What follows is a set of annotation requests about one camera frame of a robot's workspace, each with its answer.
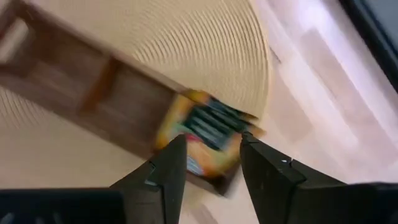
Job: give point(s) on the round woven placemat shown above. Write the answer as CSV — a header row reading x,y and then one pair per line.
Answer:
x,y
202,40

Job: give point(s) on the black metal rig frame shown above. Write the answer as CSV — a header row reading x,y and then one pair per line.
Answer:
x,y
373,31

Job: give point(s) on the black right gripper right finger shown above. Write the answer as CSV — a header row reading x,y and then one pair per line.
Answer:
x,y
273,193

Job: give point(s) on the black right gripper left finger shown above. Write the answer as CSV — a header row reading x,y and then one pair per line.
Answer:
x,y
161,193

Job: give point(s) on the brown wooden tea box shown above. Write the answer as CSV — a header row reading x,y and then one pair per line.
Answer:
x,y
62,71

